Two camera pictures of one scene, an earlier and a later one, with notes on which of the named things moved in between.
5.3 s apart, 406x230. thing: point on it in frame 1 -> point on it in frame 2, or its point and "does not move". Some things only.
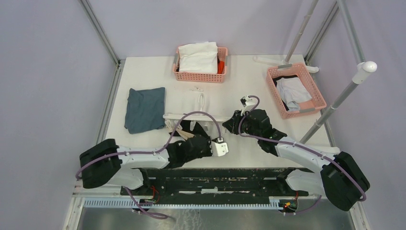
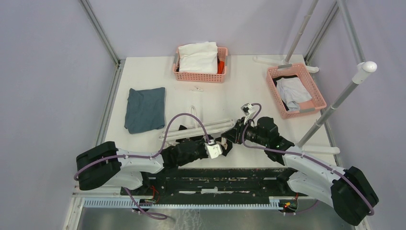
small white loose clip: [197, 89] does not move
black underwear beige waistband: [184, 129] -> [226, 147]
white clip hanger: [171, 120] -> [194, 130]
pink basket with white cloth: [201, 62] does not move
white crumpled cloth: [200, 57] does not move
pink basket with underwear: [293, 90] does not move
